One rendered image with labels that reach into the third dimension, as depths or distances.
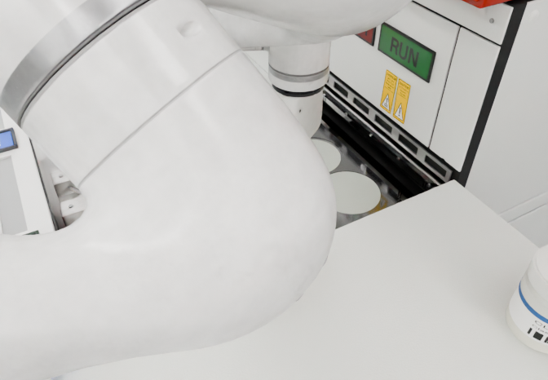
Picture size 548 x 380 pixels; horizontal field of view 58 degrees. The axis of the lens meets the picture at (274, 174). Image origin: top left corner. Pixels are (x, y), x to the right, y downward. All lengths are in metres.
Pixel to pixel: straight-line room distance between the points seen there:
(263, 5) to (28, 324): 0.18
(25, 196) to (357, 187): 0.50
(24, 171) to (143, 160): 0.64
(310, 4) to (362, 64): 0.62
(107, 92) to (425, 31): 0.59
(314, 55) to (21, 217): 0.45
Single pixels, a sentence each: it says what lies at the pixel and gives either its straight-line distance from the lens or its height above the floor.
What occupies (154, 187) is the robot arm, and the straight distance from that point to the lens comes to 0.20.
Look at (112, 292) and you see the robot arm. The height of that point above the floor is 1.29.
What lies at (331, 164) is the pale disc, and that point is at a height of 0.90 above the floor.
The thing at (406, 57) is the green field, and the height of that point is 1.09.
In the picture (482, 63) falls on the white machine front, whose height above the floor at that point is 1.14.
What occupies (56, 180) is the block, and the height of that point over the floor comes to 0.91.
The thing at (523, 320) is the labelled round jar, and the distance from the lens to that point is 0.59.
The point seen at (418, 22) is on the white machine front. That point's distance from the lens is 0.75.
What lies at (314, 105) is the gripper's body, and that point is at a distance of 0.73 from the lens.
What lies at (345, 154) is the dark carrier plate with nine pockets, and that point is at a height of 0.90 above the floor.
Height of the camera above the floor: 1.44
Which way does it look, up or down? 41 degrees down
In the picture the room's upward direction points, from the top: straight up
